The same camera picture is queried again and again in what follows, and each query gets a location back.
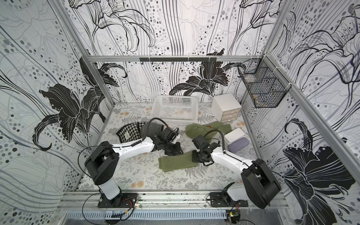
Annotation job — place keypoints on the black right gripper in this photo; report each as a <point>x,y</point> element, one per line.
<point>200,155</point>

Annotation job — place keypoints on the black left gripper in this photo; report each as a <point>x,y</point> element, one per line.
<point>176,151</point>

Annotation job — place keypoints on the green knitted scarf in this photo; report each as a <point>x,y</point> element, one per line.
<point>173,163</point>
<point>194,130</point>

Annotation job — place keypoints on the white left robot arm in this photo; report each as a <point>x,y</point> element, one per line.
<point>101,164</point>

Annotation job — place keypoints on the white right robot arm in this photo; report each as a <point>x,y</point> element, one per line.
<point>259,185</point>

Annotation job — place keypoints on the black white patterned scarf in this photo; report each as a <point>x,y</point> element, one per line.
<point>137,130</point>

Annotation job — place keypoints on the white plastic laundry basket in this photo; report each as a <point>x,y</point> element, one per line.
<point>178,110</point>

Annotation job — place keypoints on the lavender flat pad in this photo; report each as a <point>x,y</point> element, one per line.
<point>238,145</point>

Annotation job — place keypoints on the white rectangular box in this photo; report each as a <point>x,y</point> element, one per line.
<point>234,135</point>

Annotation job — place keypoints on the white mini drawer cabinet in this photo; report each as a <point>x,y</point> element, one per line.
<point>226,108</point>

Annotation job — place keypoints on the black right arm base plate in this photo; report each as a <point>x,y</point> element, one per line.
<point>220,199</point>

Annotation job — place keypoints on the white slotted cable duct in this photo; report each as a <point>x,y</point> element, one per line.
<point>149,214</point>

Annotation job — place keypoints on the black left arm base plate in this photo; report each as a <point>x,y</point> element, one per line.
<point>122,200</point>

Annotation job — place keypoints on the black wall hook rail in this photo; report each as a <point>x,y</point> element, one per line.
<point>178,59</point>

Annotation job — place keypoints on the black wire wall basket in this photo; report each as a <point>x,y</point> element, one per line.
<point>261,82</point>

